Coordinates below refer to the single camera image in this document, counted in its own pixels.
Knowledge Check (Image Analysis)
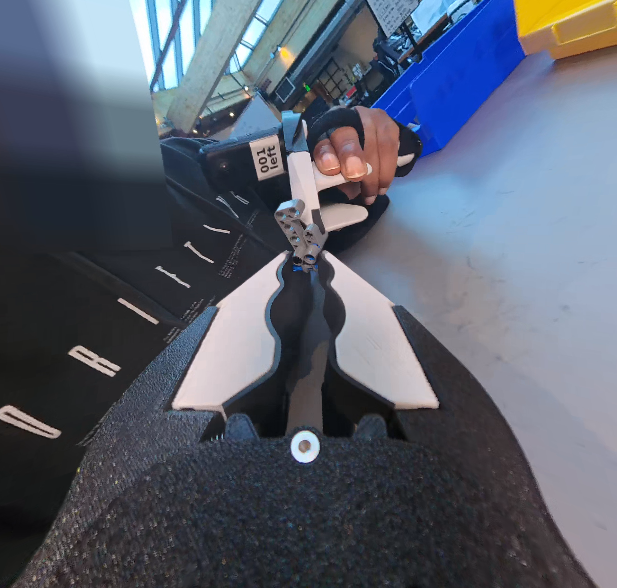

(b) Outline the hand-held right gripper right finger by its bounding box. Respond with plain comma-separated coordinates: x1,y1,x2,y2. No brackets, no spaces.
317,251,440,411

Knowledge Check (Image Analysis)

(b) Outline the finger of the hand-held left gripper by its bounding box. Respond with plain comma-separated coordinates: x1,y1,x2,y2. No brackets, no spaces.
287,150,330,244

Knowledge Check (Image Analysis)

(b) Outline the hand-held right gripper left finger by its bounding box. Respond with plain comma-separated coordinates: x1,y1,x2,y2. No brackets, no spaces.
171,252,292,412

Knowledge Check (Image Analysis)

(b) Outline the grey brick beam assembly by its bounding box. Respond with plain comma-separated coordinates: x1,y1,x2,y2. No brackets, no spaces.
274,199,329,267

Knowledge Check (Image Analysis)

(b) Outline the person's left hand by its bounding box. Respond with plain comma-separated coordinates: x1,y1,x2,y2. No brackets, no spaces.
312,106,402,206

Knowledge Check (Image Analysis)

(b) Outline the blue storage bin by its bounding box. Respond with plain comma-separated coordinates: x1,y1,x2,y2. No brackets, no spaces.
410,0,528,159
370,60,422,126

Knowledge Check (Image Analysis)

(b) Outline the black printed sweatshirt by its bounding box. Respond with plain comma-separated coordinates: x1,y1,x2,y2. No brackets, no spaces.
0,137,333,584

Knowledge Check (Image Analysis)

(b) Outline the skylight window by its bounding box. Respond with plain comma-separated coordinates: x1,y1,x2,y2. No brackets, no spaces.
123,0,302,92

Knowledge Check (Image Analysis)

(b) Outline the whiteboard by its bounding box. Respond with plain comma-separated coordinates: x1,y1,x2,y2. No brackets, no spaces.
362,0,421,38

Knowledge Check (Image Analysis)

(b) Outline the yellow storage bin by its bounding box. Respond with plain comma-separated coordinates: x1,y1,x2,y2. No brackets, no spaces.
512,0,617,62

